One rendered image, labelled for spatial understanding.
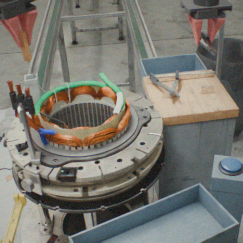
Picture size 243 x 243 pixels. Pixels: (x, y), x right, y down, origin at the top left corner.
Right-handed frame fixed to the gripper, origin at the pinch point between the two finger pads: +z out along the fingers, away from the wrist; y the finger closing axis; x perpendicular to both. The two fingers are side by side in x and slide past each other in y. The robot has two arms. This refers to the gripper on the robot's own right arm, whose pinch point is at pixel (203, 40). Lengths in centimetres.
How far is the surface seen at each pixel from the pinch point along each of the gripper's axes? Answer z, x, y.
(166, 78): 11.1, -3.6, 7.9
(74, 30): 109, -291, 31
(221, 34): 34, -79, -37
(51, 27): 45, -136, 43
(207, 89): 10.6, 4.4, -0.3
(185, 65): 15.6, -17.9, -1.3
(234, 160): 13.5, 27.2, 1.5
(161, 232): 15.3, 40.3, 18.9
